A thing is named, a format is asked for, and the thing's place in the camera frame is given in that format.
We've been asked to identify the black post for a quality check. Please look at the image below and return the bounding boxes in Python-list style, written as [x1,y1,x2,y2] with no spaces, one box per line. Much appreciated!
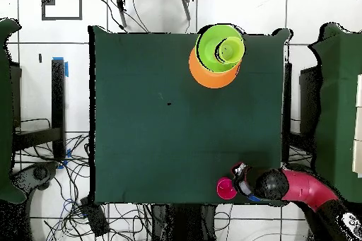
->
[283,62,293,163]

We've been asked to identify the green bowl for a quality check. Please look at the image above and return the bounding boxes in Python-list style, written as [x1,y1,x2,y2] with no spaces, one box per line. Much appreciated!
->
[195,23,245,74]

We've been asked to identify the large orange bowl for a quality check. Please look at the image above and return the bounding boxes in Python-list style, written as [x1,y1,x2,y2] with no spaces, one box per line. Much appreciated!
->
[188,47,242,89]

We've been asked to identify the yellow cup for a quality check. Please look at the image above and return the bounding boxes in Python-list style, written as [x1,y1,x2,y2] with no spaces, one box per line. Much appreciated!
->
[216,36,246,64]

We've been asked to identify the black power box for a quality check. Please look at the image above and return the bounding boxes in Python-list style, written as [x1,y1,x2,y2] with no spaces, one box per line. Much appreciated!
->
[79,196,110,237]

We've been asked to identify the dark green tablecloth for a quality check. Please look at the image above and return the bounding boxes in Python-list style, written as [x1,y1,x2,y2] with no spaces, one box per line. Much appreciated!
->
[88,25,293,207]

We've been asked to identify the black cable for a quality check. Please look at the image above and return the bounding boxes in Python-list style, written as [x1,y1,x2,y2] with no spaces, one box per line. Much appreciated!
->
[95,0,151,34]

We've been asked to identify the white box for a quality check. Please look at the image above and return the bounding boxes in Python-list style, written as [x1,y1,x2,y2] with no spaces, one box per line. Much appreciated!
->
[352,74,362,178]

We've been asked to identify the pink cup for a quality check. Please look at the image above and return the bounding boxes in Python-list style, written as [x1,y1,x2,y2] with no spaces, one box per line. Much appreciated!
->
[216,177,238,200]

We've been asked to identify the black stand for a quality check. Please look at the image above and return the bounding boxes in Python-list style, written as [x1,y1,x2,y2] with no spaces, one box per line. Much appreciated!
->
[12,58,66,163]

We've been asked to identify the tangled floor cables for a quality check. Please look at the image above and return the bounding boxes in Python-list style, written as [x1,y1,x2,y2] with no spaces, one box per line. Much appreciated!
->
[13,117,153,241]

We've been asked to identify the green cloth covered table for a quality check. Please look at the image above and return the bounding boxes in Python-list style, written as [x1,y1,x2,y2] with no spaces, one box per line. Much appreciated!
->
[306,22,362,204]
[0,18,27,204]

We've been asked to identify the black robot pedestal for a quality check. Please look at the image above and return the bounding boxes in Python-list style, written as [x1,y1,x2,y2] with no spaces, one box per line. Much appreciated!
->
[151,204,218,241]

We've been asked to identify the dark grey chair base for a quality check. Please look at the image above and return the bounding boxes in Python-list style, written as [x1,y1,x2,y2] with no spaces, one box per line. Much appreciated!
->
[12,161,59,194]

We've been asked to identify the blue tape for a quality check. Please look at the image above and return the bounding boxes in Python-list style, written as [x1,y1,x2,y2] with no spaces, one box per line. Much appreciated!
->
[52,56,69,78]

